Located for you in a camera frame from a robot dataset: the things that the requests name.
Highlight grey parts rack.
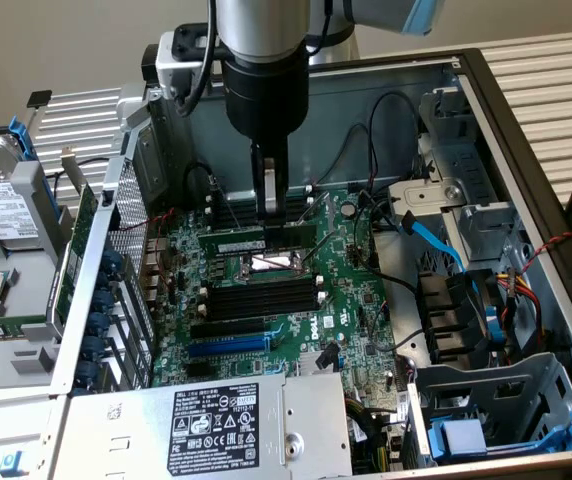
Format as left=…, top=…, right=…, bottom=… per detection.
left=0, top=159, right=75, bottom=391

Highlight open PC case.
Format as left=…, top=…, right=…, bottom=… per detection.
left=48, top=47, right=572, bottom=480

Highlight short black expansion slot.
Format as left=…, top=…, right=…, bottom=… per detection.
left=184, top=361, right=218, bottom=380

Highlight CPU socket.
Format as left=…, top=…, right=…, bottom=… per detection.
left=235, top=247, right=313, bottom=282

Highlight blue card retainer bar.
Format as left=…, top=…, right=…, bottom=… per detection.
left=72, top=248, right=126, bottom=399

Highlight blue expansion slot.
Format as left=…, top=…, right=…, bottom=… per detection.
left=187, top=334, right=272, bottom=358

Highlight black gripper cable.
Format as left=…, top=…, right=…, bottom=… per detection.
left=304, top=0, right=335, bottom=56

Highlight red black twisted wire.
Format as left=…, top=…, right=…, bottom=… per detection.
left=518, top=228, right=572, bottom=275

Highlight blue case release latch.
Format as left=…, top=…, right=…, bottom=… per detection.
left=0, top=449, right=30, bottom=479

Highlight grey metal disk bay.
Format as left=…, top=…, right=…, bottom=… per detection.
left=405, top=352, right=572, bottom=469

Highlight yellow black supply wire bundle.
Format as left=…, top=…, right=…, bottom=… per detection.
left=344, top=394, right=407, bottom=476

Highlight silver metal drive bracket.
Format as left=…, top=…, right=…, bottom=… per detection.
left=388, top=87, right=520, bottom=264

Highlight black camera cable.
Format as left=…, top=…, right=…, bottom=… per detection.
left=175, top=0, right=218, bottom=119

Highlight green motherboard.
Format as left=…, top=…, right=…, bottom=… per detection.
left=150, top=187, right=407, bottom=401

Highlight green graphics card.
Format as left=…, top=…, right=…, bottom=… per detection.
left=45, top=144, right=101, bottom=341

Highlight black looped wire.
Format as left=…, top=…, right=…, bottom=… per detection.
left=367, top=91, right=421, bottom=194

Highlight small black bracket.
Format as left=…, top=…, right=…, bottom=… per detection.
left=18, top=89, right=53, bottom=132

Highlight silver power supply unit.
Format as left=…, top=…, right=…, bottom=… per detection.
left=50, top=372, right=355, bottom=480

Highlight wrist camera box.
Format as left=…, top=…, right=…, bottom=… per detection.
left=140, top=27, right=227, bottom=104

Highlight red yellow disk power wire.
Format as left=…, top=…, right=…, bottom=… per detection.
left=495, top=267, right=545, bottom=351

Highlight thin red wire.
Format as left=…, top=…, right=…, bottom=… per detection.
left=117, top=208, right=176, bottom=234

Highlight black wire with zip ties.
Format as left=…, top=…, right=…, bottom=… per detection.
left=45, top=156, right=113, bottom=199

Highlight silver chipset heat sink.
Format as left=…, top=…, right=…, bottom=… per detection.
left=296, top=349, right=342, bottom=377

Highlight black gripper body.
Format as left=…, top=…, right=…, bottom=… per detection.
left=223, top=54, right=310, bottom=146

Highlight socket locking lever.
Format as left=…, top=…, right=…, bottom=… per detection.
left=299, top=233, right=347, bottom=265

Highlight blue disk data wire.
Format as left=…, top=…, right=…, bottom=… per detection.
left=401, top=210, right=507, bottom=346

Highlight long black expansion slot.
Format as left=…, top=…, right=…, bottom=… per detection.
left=189, top=318, right=268, bottom=342

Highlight blue disk caddy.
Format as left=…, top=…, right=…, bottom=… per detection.
left=0, top=115, right=63, bottom=224
left=428, top=409, right=572, bottom=464

